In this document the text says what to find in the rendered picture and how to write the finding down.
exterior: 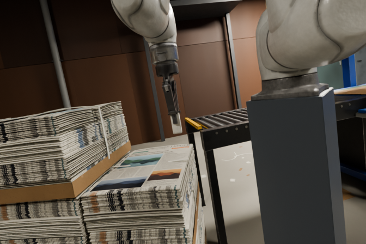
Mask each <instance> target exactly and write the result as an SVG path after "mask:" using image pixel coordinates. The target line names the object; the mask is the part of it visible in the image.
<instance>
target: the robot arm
mask: <svg viewBox="0 0 366 244"><path fill-rule="evenodd" d="M111 4H112V7H113V9H114V11H115V13H116V15H117V16H118V17H119V18H120V20H121V21H122V22H123V23H124V24H125V25H126V26H128V27H129V28H130V29H131V30H132V31H134V32H136V33H137V34H139V35H142V36H144V38H145V40H146V41H147V42H148V44H149V48H150V54H151V59H152V64H154V65H156V67H155V69H156V75H157V77H163V82H162V84H163V85H162V89H163V92H164V96H165V99H166V104H167V108H168V115H170V119H171V122H172V129H173V134H178V133H182V127H181V121H180V114H179V113H181V111H179V104H178V95H177V90H176V81H175V80H174V78H173V75H177V74H178V73H179V69H178V64H177V63H176V62H177V61H178V60H179V56H178V50H177V45H176V24H175V18H174V13H173V9H172V7H171V5H170V2H169V0H111ZM266 6H267V8H266V10H265V11H264V12H263V13H262V15H261V17H260V19H259V22H258V25H257V29H256V33H255V38H256V48H257V57H258V65H259V70H260V75H261V80H262V82H261V86H262V91H261V92H259V93H257V94H255V95H252V96H251V101H255V100H267V99H282V98H291V97H311V96H319V95H320V93H321V92H322V91H324V90H325V89H329V84H324V83H319V78H318V73H317V67H320V66H325V65H329V64H332V63H336V62H338V61H341V60H343V59H345V58H347V57H349V56H351V55H353V54H355V53H356V52H358V51H359V50H361V49H363V48H364V47H366V0H266Z"/></svg>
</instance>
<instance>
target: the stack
mask: <svg viewBox="0 0 366 244"><path fill-rule="evenodd" d="M193 149H194V148H193V144H179V145H168V146H162V147H154V148H146V149H139V150H135V151H133V152H132V153H130V151H129V152H127V153H126V154H125V155H124V156H123V157H122V158H121V159H119V160H118V161H117V162H116V163H115V164H114V165H113V166H111V167H110V168H109V169H108V170H106V171H105V172H104V173H103V174H102V175H101V176H100V177H98V178H97V179H96V180H95V181H94V182H93V183H91V184H90V185H89V186H88V187H87V188H86V189H85V190H83V191H82V192H81V193H80V194H79V195H78V196H77V197H75V198H65V199H52V200H40V201H33V202H20V203H9V204H0V244H193V235H194V225H195V213H196V211H197V207H196V202H197V193H198V175H197V169H196V162H195V159H194V156H195V154H194V150H193ZM196 244H205V222H204V215H203V209H202V199H201V195H200V192H199V206H198V220H197V234H196Z"/></svg>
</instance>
